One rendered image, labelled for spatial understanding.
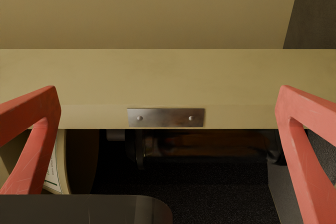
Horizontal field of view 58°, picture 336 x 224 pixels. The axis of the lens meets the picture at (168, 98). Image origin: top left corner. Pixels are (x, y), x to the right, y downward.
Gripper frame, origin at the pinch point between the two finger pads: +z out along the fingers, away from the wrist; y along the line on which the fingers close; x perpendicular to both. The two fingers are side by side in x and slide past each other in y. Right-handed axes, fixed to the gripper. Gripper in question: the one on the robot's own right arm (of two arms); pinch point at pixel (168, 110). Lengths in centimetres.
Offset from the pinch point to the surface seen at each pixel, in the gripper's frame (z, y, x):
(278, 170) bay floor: 23.6, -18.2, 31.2
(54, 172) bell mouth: 14.1, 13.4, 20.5
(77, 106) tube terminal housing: 12.0, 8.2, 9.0
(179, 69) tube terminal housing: 18.1, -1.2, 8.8
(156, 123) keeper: 11.9, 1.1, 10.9
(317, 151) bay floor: 16.3, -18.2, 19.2
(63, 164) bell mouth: 14.1, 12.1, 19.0
